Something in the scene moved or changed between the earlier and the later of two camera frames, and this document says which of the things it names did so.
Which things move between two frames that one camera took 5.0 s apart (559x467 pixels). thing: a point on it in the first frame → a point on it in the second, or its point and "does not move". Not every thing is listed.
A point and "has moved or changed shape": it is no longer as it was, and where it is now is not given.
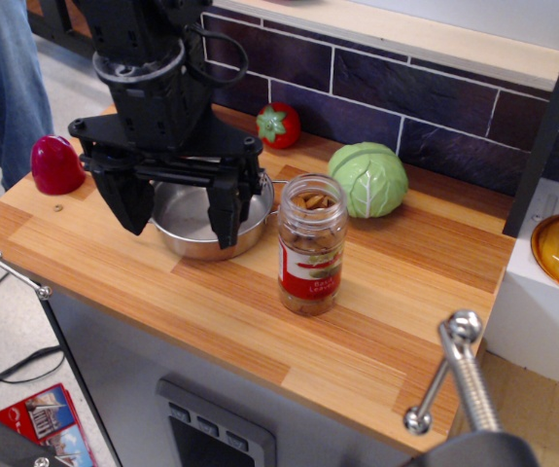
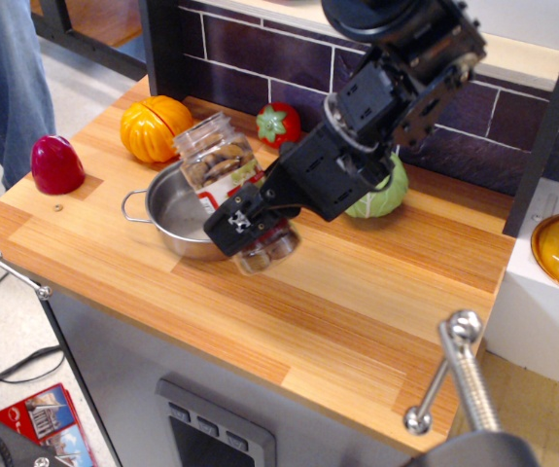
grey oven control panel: x=208 y=434 does not move
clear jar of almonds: x=312 y=243 has moved or changed shape
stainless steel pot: x=183 y=215 does not move
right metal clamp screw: x=460 y=330 does not move
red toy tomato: x=277 y=125 does not move
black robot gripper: x=165 y=126 → x=317 y=173
